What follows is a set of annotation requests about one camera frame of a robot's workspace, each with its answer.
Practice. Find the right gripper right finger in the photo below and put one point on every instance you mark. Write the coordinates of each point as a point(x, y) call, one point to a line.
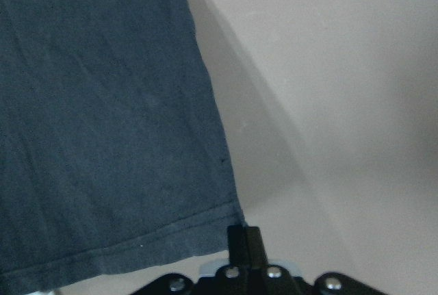
point(255, 248)

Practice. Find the black printed t-shirt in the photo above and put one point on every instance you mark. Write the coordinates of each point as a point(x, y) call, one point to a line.
point(113, 153)

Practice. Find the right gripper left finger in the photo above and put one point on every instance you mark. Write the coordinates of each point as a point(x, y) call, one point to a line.
point(237, 246)

